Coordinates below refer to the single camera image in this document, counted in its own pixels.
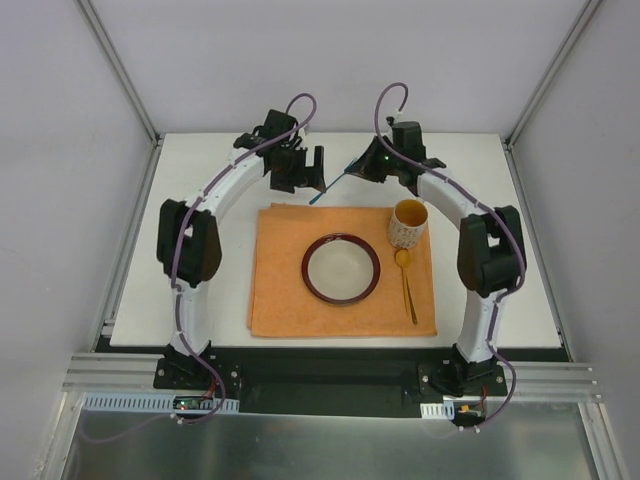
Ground blue metal fork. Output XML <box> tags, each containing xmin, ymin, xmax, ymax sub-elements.
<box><xmin>308</xmin><ymin>158</ymin><xmax>357</xmax><ymax>206</ymax></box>

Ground white floral mug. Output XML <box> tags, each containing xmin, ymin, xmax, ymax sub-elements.
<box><xmin>387</xmin><ymin>199</ymin><xmax>428</xmax><ymax>249</ymax></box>

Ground red rimmed plate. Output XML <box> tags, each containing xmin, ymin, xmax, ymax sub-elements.
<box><xmin>301</xmin><ymin>233</ymin><xmax>381</xmax><ymax>306</ymax></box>

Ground gold spoon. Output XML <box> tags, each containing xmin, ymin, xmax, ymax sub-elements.
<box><xmin>403</xmin><ymin>276</ymin><xmax>418</xmax><ymax>325</ymax></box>
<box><xmin>395</xmin><ymin>249</ymin><xmax>411</xmax><ymax>315</ymax></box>

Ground orange cloth placemat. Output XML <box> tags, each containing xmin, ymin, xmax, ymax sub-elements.
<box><xmin>248</xmin><ymin>204</ymin><xmax>437</xmax><ymax>338</ymax></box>

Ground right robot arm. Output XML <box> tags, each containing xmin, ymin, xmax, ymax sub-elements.
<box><xmin>346</xmin><ymin>119</ymin><xmax>527</xmax><ymax>397</ymax></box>

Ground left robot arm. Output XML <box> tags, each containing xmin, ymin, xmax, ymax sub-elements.
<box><xmin>154</xmin><ymin>110</ymin><xmax>326</xmax><ymax>390</ymax></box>

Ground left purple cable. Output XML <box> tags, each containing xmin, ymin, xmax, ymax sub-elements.
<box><xmin>79</xmin><ymin>92</ymin><xmax>319</xmax><ymax>444</ymax></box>

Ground purple cable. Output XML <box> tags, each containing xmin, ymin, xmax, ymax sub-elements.
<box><xmin>374</xmin><ymin>82</ymin><xmax>527</xmax><ymax>436</ymax></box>
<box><xmin>79</xmin><ymin>92</ymin><xmax>319</xmax><ymax>444</ymax></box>

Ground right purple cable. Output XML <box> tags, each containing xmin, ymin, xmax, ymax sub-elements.
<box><xmin>374</xmin><ymin>82</ymin><xmax>527</xmax><ymax>436</ymax></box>

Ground left aluminium frame post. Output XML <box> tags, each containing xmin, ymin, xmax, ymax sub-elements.
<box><xmin>74</xmin><ymin>0</ymin><xmax>161</xmax><ymax>145</ymax></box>

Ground aluminium frame post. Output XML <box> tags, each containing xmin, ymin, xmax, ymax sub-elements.
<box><xmin>74</xmin><ymin>0</ymin><xmax>161</xmax><ymax>145</ymax></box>
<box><xmin>503</xmin><ymin>0</ymin><xmax>604</xmax><ymax>151</ymax></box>

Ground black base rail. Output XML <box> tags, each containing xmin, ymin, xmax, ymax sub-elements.
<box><xmin>153</xmin><ymin>347</ymin><xmax>507</xmax><ymax>418</ymax></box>

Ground right white cable duct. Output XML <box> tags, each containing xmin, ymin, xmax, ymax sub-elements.
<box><xmin>420</xmin><ymin>401</ymin><xmax>455</xmax><ymax>421</ymax></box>

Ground white cable duct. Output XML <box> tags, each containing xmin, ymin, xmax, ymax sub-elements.
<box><xmin>420</xmin><ymin>401</ymin><xmax>455</xmax><ymax>421</ymax></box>
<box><xmin>84</xmin><ymin>393</ymin><xmax>240</xmax><ymax>415</ymax></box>

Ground right aluminium frame post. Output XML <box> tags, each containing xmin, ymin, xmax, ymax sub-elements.
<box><xmin>503</xmin><ymin>0</ymin><xmax>604</xmax><ymax>151</ymax></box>

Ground aluminium front rail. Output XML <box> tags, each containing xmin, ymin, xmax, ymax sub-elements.
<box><xmin>62</xmin><ymin>350</ymin><xmax>601</xmax><ymax>402</ymax></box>

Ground left white cable duct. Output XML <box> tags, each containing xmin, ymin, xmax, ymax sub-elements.
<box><xmin>84</xmin><ymin>393</ymin><xmax>240</xmax><ymax>415</ymax></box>

